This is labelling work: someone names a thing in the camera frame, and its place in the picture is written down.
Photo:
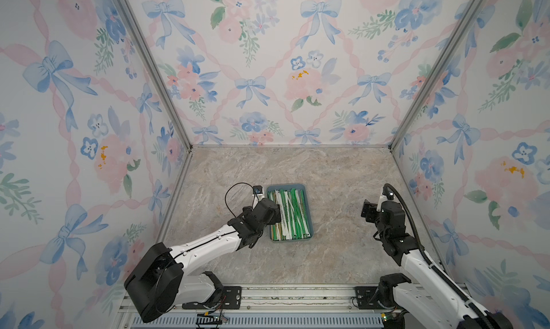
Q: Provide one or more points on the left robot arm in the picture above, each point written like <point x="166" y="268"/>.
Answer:
<point x="164" y="277"/>

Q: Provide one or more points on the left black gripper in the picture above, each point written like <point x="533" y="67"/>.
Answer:
<point x="277" y="216"/>

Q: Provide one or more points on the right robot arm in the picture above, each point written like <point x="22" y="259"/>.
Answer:
<point x="423" y="289"/>

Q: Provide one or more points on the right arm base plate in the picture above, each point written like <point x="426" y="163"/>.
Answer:
<point x="370" y="298"/>

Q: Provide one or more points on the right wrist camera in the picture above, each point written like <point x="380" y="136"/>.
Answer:
<point x="388" y="193"/>

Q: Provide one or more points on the blue plastic storage tray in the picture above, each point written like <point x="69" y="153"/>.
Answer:
<point x="305" y="204"/>

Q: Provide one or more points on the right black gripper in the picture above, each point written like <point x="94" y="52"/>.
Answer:
<point x="369" y="211"/>

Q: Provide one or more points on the aluminium mounting rail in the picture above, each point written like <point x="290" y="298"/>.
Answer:
<point x="278" y="306"/>

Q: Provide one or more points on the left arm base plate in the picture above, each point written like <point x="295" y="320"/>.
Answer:
<point x="228" y="298"/>

